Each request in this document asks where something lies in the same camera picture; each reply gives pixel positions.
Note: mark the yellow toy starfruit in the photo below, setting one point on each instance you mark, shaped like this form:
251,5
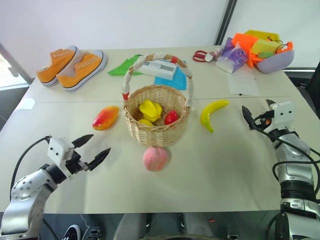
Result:
150,110

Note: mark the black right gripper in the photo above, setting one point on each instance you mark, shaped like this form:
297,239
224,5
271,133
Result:
265,120

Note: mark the yellow sponge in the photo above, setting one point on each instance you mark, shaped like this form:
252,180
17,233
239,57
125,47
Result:
265,46

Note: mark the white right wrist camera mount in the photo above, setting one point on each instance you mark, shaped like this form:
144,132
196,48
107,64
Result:
283,113

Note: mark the yellow toy banana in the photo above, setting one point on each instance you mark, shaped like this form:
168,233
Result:
207,115

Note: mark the small yellow toy lemon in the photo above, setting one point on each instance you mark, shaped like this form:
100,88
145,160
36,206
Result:
146,122

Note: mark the orange canvas sneaker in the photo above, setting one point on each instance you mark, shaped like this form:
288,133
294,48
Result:
50,67
80,75

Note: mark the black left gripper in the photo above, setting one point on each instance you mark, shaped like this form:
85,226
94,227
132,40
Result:
75,163

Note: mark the pink toy peach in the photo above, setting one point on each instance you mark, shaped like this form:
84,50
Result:
156,160

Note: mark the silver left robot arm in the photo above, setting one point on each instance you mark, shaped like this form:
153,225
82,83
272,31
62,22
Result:
27,190

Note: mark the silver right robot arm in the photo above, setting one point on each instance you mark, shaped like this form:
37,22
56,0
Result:
295,172

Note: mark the lilac plastic bowl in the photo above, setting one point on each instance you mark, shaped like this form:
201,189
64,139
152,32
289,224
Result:
277,62

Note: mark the small green object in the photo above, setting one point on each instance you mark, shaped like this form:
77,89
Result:
266,55

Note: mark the red toy pepper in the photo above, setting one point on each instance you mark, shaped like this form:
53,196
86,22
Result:
171,117

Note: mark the green paper triangle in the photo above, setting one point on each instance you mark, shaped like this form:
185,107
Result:
122,67

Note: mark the purple bowl with clutter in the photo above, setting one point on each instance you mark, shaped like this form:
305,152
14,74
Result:
243,41

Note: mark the red yellow toy mango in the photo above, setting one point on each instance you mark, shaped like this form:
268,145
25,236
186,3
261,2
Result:
106,118

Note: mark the white paper sheet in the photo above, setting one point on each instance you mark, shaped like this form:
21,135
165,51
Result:
243,83

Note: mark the dark window pillar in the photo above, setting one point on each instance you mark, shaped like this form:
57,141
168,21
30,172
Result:
225,22

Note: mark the black white sneaker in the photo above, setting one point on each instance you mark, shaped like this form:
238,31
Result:
72,232

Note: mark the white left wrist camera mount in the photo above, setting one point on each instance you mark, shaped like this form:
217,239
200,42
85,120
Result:
58,148

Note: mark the white pink striped tube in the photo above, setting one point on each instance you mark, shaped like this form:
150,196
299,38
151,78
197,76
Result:
213,55

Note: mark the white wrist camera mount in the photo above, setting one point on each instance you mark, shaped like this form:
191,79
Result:
58,148
283,113

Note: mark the purple plastic bag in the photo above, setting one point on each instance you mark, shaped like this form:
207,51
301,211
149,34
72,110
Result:
235,56

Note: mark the blue paper sheet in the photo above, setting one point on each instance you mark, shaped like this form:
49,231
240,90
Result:
178,80

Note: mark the white rectangular box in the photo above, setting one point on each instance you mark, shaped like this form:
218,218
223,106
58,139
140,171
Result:
160,71

